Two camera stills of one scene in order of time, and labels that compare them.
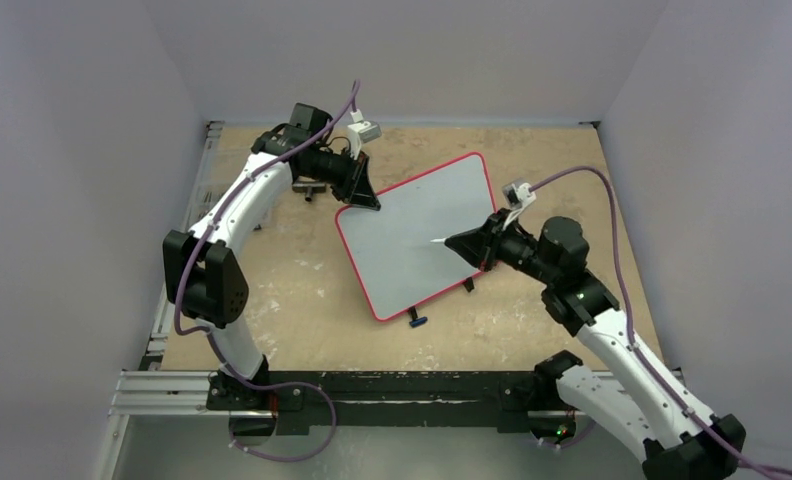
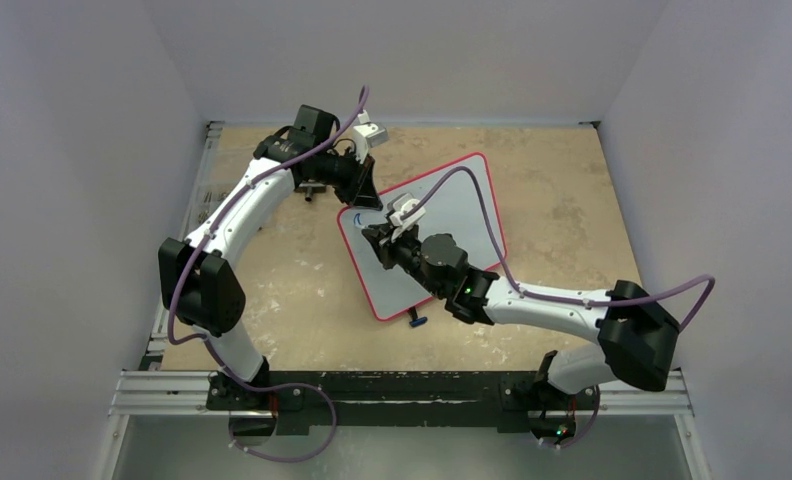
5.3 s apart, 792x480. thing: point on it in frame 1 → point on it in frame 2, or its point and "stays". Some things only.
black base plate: (410, 400) stays
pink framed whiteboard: (393, 252) stays
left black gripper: (355, 177) stays
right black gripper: (490, 240) → (388, 244)
